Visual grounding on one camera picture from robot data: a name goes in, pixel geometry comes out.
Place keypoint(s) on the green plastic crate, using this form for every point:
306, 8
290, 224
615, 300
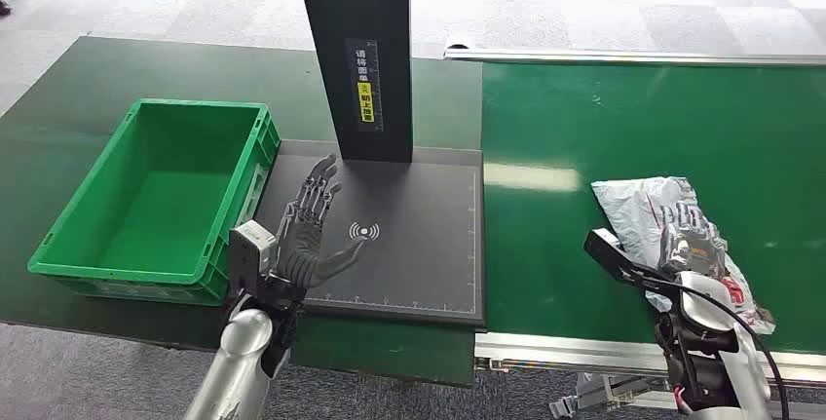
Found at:
161, 197

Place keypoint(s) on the grey conveyor support bracket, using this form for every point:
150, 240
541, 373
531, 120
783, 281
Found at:
600, 398

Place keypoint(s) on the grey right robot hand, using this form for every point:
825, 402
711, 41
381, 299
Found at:
694, 252

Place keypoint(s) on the grey plastic mailer package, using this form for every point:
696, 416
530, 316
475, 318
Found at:
645, 210

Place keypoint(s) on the black yellow label sticker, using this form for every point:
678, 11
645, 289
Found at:
364, 84

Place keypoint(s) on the aluminium conveyor side rail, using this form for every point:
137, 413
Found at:
613, 54
568, 349

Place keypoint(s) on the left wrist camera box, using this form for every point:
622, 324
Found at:
250, 252

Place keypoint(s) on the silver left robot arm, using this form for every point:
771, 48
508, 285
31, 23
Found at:
242, 359

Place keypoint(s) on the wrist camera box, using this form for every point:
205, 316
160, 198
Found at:
619, 261
250, 252

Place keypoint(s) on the green conveyor belt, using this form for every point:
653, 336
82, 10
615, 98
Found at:
645, 120

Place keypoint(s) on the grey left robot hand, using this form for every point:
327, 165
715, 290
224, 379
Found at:
303, 246

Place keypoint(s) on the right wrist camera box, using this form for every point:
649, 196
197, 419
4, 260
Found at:
619, 261

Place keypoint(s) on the black inbound scanner machine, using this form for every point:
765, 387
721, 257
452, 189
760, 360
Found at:
413, 236

